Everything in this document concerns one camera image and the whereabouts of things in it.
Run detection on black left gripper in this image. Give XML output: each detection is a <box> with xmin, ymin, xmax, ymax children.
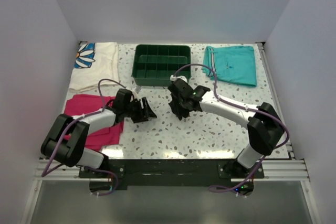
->
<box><xmin>123</xmin><ymin>97</ymin><xmax>156</xmax><ymax>123</ymax></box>

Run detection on black striped underwear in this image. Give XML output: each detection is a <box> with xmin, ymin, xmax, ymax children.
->
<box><xmin>169</xmin><ymin>99</ymin><xmax>190</xmax><ymax>121</ymax></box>

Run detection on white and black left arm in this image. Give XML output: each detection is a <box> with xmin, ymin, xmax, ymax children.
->
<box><xmin>40</xmin><ymin>89</ymin><xmax>157</xmax><ymax>178</ymax></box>

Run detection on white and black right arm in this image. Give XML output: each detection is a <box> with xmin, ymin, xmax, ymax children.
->
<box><xmin>168</xmin><ymin>75</ymin><xmax>285</xmax><ymax>178</ymax></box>

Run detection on folded pink cloth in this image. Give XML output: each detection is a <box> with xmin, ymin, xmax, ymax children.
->
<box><xmin>64</xmin><ymin>94</ymin><xmax>124</xmax><ymax>151</ymax></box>

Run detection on green plastic divided tray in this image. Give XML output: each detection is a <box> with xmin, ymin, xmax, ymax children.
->
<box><xmin>132</xmin><ymin>44</ymin><xmax>191</xmax><ymax>87</ymax></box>

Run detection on cream daisy print shirt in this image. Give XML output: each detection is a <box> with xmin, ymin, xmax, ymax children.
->
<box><xmin>69</xmin><ymin>41</ymin><xmax>119</xmax><ymax>92</ymax></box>

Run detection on folded teal shorts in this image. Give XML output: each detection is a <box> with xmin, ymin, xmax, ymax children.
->
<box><xmin>202</xmin><ymin>46</ymin><xmax>257</xmax><ymax>87</ymax></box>

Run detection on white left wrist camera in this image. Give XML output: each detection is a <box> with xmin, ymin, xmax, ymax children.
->
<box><xmin>133</xmin><ymin>86</ymin><xmax>141</xmax><ymax>94</ymax></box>

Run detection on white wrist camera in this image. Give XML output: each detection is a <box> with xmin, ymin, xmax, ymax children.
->
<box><xmin>133</xmin><ymin>86</ymin><xmax>141</xmax><ymax>94</ymax></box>
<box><xmin>170</xmin><ymin>74</ymin><xmax>188</xmax><ymax>83</ymax></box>

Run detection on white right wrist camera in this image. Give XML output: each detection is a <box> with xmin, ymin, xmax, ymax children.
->
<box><xmin>170</xmin><ymin>74</ymin><xmax>188</xmax><ymax>83</ymax></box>

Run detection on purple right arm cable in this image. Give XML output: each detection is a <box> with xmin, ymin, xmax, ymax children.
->
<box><xmin>170</xmin><ymin>63</ymin><xmax>291</xmax><ymax>196</ymax></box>

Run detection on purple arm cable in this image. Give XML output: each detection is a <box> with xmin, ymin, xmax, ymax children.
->
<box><xmin>170</xmin><ymin>63</ymin><xmax>291</xmax><ymax>196</ymax></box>
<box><xmin>41</xmin><ymin>79</ymin><xmax>128</xmax><ymax>196</ymax></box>

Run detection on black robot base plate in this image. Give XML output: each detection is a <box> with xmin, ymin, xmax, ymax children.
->
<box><xmin>78</xmin><ymin>158</ymin><xmax>263</xmax><ymax>191</ymax></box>

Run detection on aluminium frame rail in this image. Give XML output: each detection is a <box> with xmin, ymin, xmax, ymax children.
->
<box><xmin>33</xmin><ymin>157</ymin><xmax>91</xmax><ymax>182</ymax></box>

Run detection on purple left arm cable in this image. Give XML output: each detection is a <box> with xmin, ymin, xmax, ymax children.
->
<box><xmin>41</xmin><ymin>79</ymin><xmax>128</xmax><ymax>196</ymax></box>

